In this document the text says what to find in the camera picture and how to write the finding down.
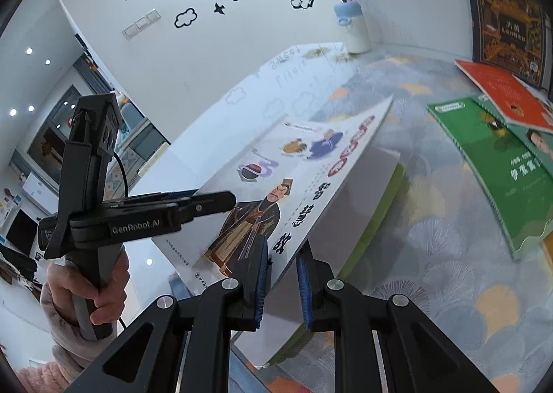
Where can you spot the white bottle blue lid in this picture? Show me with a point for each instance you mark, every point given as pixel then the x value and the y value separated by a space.
pixel 358 34

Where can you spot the person's left forearm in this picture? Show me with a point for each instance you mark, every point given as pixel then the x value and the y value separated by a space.
pixel 65 345

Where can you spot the red book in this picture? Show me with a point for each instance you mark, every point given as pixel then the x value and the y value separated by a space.
pixel 505 90

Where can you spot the person's left hand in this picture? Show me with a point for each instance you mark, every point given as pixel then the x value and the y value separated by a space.
pixel 60 289

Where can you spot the white book robed man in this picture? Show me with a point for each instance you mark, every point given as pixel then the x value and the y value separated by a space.
pixel 281 159

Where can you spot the dark ornate hardcover book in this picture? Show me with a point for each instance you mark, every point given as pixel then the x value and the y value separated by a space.
pixel 505 30

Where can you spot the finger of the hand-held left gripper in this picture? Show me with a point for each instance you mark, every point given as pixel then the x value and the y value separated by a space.
pixel 211 203
pixel 164 196

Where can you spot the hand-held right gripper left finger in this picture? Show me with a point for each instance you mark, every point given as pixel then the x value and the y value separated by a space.
pixel 260 285

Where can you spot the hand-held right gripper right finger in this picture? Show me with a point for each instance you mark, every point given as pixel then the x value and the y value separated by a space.
pixel 304 289

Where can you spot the white cartoon book teal title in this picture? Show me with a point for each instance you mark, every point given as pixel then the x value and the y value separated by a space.
pixel 367 185

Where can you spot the black screen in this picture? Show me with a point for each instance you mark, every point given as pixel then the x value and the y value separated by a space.
pixel 21 231

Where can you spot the wall light switches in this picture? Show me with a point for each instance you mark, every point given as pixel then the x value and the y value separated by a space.
pixel 140 23

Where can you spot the teal book boy in red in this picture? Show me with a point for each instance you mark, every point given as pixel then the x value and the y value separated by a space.
pixel 538 140

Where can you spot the light green clock book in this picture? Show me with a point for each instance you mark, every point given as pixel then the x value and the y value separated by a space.
pixel 384 211

